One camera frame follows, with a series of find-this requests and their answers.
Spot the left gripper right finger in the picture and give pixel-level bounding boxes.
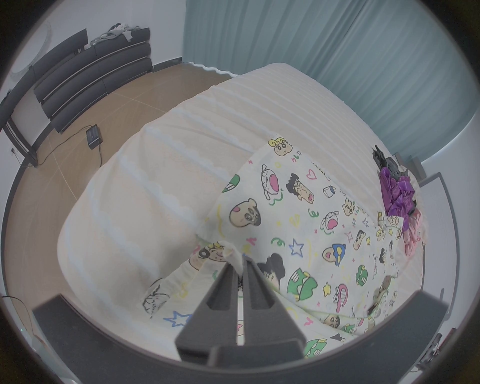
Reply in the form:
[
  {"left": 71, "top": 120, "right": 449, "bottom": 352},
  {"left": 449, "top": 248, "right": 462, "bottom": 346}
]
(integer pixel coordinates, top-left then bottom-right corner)
[{"left": 209, "top": 257, "right": 306, "bottom": 367}]

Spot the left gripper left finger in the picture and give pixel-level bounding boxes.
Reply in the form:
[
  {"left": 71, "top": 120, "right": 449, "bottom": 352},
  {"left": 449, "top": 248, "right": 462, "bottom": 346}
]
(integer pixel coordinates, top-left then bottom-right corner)
[{"left": 175, "top": 262, "right": 241, "bottom": 367}]

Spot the white printed pyjama top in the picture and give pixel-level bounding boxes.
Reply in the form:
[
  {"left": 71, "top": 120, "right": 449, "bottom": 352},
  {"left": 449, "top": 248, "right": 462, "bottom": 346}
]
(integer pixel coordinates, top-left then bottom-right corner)
[{"left": 140, "top": 136, "right": 400, "bottom": 359}]

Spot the bed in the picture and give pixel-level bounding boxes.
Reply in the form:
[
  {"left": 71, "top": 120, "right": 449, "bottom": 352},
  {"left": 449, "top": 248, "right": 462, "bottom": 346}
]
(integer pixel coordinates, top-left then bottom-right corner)
[{"left": 56, "top": 63, "right": 456, "bottom": 361}]

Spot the pile of clothes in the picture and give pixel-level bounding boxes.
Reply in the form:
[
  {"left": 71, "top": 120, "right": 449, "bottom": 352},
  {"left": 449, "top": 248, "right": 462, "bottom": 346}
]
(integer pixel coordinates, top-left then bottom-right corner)
[{"left": 90, "top": 23, "right": 141, "bottom": 47}]

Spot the pink garment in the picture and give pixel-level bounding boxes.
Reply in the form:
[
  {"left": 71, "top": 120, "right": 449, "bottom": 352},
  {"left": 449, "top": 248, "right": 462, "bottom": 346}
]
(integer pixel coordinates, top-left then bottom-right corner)
[{"left": 403, "top": 208, "right": 426, "bottom": 257}]

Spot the purple satin garment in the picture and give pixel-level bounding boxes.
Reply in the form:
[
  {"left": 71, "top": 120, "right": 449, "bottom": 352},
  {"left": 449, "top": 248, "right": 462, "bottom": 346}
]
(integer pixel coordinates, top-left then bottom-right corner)
[{"left": 379, "top": 167, "right": 417, "bottom": 218}]

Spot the black garment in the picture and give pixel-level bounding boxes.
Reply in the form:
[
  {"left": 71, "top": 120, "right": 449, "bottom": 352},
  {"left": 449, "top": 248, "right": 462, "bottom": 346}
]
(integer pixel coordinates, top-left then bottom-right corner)
[{"left": 371, "top": 144, "right": 409, "bottom": 181}]

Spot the grey bedside table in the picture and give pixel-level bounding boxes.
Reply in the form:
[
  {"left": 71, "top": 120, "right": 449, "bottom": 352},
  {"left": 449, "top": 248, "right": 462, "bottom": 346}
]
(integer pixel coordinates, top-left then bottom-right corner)
[{"left": 394, "top": 152, "right": 426, "bottom": 177}]

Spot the black power adapter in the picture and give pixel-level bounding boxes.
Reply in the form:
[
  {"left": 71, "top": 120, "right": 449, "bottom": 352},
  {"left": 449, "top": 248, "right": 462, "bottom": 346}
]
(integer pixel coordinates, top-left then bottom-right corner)
[{"left": 85, "top": 125, "right": 103, "bottom": 149}]

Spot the black chest of drawers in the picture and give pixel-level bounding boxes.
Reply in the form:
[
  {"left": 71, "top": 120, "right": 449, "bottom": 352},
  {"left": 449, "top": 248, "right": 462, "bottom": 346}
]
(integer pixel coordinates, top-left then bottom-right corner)
[{"left": 33, "top": 28, "right": 152, "bottom": 134}]

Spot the blue-green curtain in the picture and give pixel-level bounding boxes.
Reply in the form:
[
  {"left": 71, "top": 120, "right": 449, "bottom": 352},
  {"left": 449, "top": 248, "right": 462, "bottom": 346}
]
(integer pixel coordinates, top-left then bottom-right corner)
[{"left": 183, "top": 0, "right": 477, "bottom": 164}]

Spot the round white mirror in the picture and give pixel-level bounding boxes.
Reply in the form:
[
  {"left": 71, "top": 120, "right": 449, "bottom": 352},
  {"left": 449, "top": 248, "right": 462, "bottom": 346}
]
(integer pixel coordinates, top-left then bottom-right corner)
[{"left": 9, "top": 20, "right": 53, "bottom": 81}]

